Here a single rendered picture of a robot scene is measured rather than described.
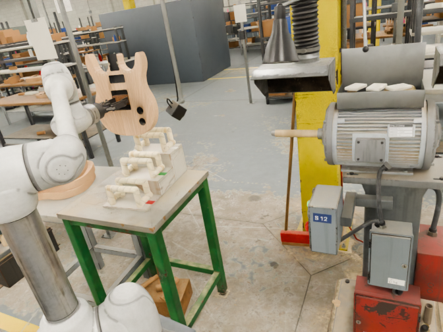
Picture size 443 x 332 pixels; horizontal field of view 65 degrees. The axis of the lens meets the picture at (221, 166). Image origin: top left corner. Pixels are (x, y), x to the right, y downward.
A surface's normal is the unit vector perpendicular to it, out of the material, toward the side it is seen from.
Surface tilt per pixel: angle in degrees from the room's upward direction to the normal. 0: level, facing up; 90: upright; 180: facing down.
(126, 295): 6
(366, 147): 90
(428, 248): 0
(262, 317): 0
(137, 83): 86
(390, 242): 90
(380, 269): 90
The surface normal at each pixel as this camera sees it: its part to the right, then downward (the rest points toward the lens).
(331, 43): -0.40, 0.44
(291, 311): -0.14, -0.90
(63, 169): 0.48, 0.25
